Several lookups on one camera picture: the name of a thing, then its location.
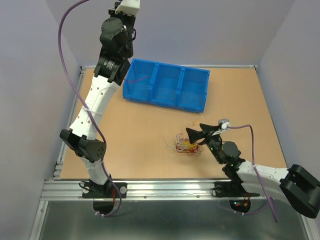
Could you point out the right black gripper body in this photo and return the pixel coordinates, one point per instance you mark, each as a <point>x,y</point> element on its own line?
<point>213,143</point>

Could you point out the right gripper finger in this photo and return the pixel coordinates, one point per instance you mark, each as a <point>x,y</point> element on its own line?
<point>196,137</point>
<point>209,129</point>

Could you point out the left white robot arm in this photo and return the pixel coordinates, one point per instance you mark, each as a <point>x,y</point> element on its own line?
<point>116,38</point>

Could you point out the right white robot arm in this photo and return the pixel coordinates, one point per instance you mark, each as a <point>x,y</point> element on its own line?
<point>293,185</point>

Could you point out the blue three-compartment bin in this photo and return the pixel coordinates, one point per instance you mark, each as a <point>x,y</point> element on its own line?
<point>167,85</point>

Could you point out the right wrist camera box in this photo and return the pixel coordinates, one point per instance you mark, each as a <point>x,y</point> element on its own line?
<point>224,123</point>

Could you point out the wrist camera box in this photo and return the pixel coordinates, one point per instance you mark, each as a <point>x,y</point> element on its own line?
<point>128,7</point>
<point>224,123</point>

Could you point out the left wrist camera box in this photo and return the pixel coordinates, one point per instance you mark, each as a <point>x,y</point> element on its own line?
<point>128,7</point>

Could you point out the aluminium left rail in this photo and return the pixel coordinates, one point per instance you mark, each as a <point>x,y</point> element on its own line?
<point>63,149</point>

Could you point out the aluminium rail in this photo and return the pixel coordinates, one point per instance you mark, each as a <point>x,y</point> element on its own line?
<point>63,149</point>
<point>142,190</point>

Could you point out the aluminium front rail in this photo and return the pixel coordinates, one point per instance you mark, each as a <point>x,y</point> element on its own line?
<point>142,190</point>

